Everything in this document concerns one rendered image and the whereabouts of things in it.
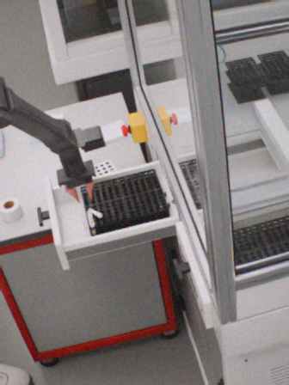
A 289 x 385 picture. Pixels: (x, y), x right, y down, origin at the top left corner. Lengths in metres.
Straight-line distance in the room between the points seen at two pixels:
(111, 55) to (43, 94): 1.54
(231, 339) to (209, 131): 0.62
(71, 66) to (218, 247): 1.40
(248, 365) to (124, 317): 0.86
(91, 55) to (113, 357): 1.15
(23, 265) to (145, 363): 0.69
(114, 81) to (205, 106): 1.60
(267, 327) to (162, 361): 1.09
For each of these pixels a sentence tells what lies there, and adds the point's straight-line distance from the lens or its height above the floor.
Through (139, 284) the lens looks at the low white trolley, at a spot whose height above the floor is 0.39.
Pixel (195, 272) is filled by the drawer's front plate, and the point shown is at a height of 0.93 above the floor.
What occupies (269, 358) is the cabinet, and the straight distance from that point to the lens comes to 1.87.
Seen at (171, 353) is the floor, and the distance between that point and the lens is 2.79.
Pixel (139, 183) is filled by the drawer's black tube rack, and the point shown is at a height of 0.90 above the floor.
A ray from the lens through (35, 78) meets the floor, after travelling 4.38.
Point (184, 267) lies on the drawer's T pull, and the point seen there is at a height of 0.91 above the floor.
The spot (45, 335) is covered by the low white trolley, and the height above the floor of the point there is 0.23.
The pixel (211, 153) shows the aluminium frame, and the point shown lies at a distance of 1.30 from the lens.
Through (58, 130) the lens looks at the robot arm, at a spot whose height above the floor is 1.27.
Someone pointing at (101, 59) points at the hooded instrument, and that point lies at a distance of 2.72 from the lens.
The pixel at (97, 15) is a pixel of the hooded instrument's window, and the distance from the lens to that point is 2.65.
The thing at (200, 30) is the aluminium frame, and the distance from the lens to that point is 1.16.
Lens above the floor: 2.28
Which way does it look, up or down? 42 degrees down
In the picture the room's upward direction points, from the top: 11 degrees counter-clockwise
